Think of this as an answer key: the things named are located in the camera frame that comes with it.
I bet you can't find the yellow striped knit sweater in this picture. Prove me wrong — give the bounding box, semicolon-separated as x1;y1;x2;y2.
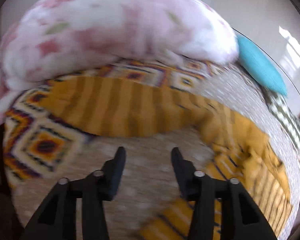
38;76;292;236

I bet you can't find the colourful geometric patterned blanket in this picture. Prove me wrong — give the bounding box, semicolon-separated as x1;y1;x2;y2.
4;58;226;186

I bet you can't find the beige heart quilted bedspread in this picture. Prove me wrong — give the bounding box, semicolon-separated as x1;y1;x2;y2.
12;62;300;240

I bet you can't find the olive white-spotted bolster pillow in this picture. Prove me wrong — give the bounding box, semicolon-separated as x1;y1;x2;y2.
261;88;300;150

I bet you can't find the turquoise pillow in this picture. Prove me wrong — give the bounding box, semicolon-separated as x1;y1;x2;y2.
237;35;287;96

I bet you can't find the pink floral duvet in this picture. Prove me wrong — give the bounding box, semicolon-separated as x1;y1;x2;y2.
0;0;239;124

